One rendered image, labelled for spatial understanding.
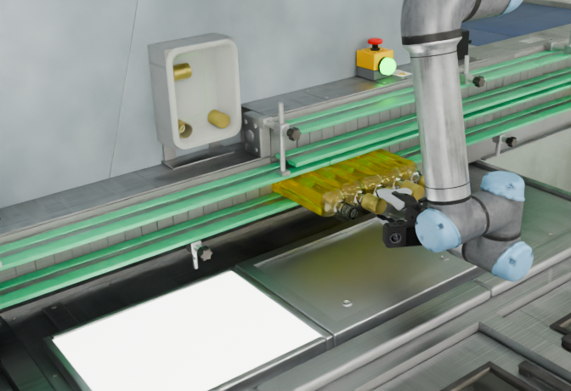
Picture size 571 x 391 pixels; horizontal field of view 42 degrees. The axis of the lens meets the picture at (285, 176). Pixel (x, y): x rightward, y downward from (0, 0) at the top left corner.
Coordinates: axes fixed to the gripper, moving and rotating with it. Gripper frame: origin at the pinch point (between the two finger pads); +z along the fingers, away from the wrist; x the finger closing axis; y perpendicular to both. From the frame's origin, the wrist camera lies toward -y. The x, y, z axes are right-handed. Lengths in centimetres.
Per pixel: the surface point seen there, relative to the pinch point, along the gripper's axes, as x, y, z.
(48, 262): -3, -63, 28
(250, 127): 12.7, -11.5, 30.8
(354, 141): 6.1, 11.7, 20.9
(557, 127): -14, 106, 27
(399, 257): -12.9, 4.3, -2.5
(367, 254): -13.0, -0.3, 3.0
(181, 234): -3.7, -35.8, 22.7
